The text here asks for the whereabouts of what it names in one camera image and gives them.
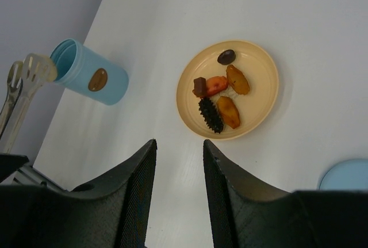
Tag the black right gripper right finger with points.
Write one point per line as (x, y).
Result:
(248, 212)

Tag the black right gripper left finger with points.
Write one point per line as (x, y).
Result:
(111, 210)

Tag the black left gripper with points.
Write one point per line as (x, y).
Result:
(9, 164)

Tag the metal serving tongs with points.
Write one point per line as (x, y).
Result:
(33, 74)

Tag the white round food piece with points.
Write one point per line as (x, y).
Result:
(53, 70)

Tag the brown cube food piece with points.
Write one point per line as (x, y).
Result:
(200, 87)

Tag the brown fried piece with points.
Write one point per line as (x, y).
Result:
(228, 112)
(237, 80)

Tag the orange red food piece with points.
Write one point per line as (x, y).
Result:
(215, 85)

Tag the dark round food piece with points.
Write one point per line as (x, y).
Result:
(226, 57)

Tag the black spiky sea cucumber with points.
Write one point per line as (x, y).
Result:
(210, 114)

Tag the light blue lid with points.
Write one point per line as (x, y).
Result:
(350, 175)

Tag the light blue cylindrical container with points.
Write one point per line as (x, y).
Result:
(88, 73)

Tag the aluminium mounting rail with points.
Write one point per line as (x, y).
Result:
(27, 175)

